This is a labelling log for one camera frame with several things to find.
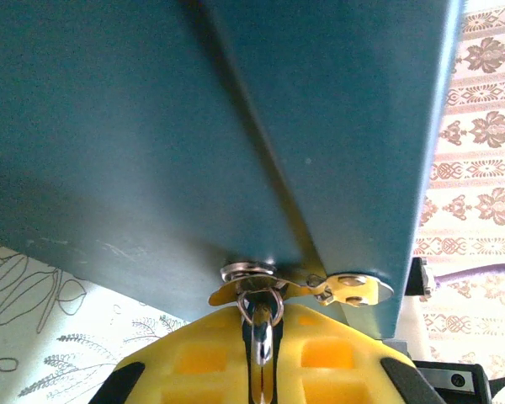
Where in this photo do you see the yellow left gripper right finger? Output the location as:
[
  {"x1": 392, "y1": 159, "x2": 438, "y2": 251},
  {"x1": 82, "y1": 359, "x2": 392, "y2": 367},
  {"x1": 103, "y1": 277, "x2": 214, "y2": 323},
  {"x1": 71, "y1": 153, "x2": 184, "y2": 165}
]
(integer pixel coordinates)
[{"x1": 272, "y1": 303, "x2": 447, "y2": 404}]

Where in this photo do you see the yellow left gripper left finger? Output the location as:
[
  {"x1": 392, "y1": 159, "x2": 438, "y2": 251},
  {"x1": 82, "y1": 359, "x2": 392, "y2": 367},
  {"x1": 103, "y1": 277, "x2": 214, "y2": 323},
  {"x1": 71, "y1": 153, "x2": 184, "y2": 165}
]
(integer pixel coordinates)
[{"x1": 92, "y1": 303, "x2": 254, "y2": 404}]

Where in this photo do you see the silver box latch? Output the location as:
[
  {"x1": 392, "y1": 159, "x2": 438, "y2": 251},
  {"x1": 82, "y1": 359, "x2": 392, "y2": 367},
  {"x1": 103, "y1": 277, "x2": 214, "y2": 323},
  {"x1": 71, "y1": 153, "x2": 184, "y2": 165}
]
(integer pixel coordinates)
[{"x1": 208, "y1": 258, "x2": 396, "y2": 308}]

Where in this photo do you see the silver key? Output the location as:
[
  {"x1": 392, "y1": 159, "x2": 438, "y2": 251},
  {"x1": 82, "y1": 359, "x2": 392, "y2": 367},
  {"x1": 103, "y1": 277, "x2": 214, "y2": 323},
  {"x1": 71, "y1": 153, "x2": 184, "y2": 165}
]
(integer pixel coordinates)
[{"x1": 246, "y1": 290, "x2": 279, "y2": 404}]

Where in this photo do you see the metal key ring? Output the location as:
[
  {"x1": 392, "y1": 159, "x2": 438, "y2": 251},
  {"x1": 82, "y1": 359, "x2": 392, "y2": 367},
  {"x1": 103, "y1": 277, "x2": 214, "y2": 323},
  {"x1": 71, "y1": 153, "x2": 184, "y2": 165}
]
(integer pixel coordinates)
[{"x1": 237, "y1": 288, "x2": 284, "y2": 327}]

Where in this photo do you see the starry night tin box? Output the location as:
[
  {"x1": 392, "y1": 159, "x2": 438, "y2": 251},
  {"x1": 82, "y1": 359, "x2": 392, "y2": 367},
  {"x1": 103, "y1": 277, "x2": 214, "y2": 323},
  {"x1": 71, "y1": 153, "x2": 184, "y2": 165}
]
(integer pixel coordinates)
[{"x1": 0, "y1": 0, "x2": 466, "y2": 340}]

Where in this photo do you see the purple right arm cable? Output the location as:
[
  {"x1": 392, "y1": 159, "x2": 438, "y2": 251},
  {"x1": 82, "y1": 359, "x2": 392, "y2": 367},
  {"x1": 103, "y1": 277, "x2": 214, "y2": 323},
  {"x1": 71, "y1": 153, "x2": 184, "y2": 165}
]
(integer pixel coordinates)
[{"x1": 435, "y1": 263, "x2": 505, "y2": 285}]

